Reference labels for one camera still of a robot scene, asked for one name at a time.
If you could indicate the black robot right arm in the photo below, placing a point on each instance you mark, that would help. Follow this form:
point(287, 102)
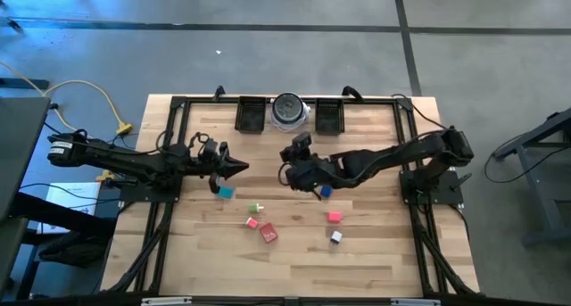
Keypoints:
point(401, 156)

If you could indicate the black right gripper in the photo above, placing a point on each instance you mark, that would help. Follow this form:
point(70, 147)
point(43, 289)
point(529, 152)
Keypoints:
point(301, 174)

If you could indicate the black clamp lever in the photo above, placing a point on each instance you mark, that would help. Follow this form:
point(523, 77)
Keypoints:
point(120, 181)
point(461, 181)

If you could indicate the black metal table frame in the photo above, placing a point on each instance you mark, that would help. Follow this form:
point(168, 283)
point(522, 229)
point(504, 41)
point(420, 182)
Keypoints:
point(214, 101)

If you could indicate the green charger block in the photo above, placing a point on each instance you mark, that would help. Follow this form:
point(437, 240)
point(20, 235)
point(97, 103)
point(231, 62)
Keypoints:
point(254, 208)

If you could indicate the pink labelled charger block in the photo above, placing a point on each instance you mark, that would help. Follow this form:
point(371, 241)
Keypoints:
point(334, 217)

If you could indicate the blue charger block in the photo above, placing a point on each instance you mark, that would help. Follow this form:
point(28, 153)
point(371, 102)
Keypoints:
point(328, 192)

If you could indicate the teal charger block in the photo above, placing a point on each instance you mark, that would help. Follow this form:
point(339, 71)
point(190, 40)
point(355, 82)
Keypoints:
point(226, 192)

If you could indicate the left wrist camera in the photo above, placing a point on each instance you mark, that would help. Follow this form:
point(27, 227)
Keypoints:
point(209, 149)

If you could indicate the small red charger block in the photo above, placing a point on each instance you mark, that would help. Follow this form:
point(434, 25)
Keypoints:
point(251, 223)

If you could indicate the black bag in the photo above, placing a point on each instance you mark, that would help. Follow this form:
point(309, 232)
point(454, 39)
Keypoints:
point(71, 250)

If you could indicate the black desk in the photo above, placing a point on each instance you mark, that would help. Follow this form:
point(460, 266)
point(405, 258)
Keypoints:
point(22, 145)

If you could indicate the white charger block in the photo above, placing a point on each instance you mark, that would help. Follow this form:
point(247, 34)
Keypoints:
point(336, 237)

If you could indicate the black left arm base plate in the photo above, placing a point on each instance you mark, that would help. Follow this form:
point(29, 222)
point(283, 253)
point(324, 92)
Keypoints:
point(147, 195)

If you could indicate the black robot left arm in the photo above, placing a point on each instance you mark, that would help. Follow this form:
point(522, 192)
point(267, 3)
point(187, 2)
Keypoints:
point(134, 161)

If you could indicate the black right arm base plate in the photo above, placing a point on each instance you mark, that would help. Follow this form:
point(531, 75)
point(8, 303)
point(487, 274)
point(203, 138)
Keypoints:
point(446, 194)

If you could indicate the silver bracket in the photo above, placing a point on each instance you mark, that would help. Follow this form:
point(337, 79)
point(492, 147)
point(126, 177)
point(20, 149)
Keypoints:
point(166, 301)
point(415, 302)

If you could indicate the black flat bar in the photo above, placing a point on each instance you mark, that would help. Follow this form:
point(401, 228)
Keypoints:
point(22, 83)

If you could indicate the white paper booklet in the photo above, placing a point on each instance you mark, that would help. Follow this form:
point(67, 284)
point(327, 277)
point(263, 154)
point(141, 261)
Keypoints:
point(76, 199)

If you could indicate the black beam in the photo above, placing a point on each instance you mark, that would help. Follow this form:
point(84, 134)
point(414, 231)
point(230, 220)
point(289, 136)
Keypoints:
point(67, 214)

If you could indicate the red box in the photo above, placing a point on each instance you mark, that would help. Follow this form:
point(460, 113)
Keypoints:
point(268, 233)

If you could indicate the black mesh basket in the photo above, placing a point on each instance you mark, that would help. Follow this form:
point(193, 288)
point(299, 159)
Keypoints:
point(330, 116)
point(250, 116)

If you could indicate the grey metal table frame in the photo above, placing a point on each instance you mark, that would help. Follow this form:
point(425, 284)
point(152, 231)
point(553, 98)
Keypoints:
point(542, 194)

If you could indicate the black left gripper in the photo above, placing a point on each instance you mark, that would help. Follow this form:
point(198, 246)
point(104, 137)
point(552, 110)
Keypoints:
point(216, 172)

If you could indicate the yellow plug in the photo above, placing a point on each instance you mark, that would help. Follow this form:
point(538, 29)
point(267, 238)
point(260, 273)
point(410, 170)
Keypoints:
point(124, 128)
point(105, 176)

